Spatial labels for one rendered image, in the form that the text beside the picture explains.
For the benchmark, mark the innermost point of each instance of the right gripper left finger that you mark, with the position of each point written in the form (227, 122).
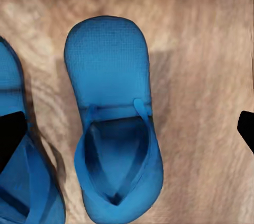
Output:
(13, 127)

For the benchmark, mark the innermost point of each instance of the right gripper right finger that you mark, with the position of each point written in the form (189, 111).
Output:
(245, 127)

